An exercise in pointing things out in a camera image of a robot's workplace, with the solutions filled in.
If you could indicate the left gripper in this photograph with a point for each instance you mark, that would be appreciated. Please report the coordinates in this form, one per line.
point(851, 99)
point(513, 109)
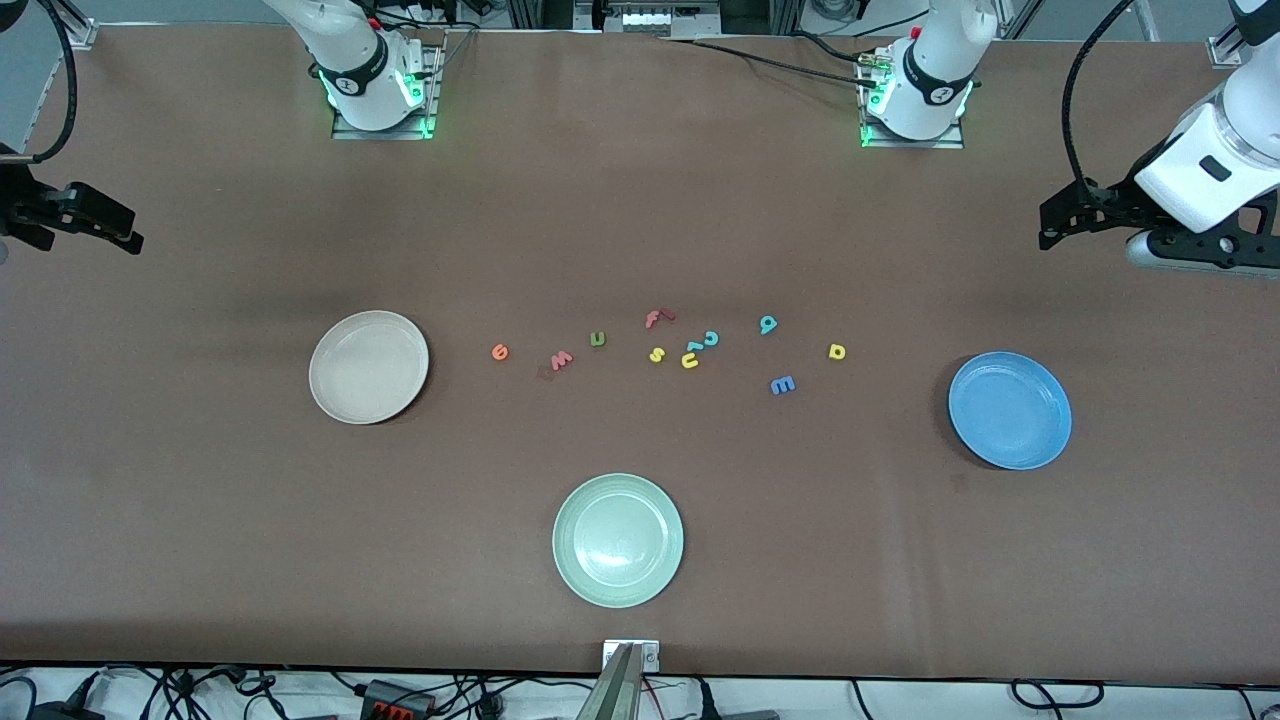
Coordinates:
point(1112, 204)

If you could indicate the blue foam letter E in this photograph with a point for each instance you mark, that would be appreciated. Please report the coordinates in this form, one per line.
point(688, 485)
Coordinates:
point(782, 385)

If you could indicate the red foam letter W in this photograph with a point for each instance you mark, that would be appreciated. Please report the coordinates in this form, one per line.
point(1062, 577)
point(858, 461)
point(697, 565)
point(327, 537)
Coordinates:
point(561, 361)

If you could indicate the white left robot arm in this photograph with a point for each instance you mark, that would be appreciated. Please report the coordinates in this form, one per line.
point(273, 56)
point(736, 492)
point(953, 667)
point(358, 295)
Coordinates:
point(940, 60)

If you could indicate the blue round plate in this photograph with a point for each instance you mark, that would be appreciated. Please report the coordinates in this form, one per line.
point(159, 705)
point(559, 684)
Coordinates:
point(1010, 410)

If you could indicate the beige brown round plate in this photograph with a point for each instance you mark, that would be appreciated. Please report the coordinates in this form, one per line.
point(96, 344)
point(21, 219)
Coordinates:
point(350, 390)

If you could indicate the brown table cover sheet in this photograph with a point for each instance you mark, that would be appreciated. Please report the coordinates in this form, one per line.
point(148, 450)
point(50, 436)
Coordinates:
point(200, 550)

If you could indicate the red foam letter F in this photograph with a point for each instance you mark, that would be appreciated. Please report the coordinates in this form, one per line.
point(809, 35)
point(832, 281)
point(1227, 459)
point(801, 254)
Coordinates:
point(655, 319)

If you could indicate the black adapter box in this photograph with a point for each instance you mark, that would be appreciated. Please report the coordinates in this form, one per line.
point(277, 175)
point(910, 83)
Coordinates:
point(65, 712)

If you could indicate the black orange power strip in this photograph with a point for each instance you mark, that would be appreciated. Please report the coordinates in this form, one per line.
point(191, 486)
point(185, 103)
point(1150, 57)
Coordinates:
point(395, 700)

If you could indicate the pale green round plate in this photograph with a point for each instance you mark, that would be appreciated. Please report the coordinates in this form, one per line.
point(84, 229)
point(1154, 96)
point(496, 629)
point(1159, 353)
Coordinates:
point(618, 540)

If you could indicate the black power plug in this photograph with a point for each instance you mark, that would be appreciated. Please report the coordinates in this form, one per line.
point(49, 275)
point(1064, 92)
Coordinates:
point(705, 705)

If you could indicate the metal table corner bracket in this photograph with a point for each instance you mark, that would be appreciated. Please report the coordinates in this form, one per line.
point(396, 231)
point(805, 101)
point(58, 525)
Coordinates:
point(80, 35)
point(1222, 50)

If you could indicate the aluminium frame profile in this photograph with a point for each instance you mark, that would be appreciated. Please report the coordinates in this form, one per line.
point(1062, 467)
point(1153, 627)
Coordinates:
point(1020, 18)
point(1147, 20)
point(72, 12)

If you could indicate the aluminium frame with silver device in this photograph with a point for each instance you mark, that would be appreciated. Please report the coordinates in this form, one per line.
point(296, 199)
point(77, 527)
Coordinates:
point(660, 20)

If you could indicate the metal pole mounting bracket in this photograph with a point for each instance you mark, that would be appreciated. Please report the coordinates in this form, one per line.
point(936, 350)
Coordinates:
point(650, 657)

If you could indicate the metal camera pole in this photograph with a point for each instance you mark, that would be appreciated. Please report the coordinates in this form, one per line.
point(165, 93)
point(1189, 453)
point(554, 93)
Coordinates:
point(612, 690)

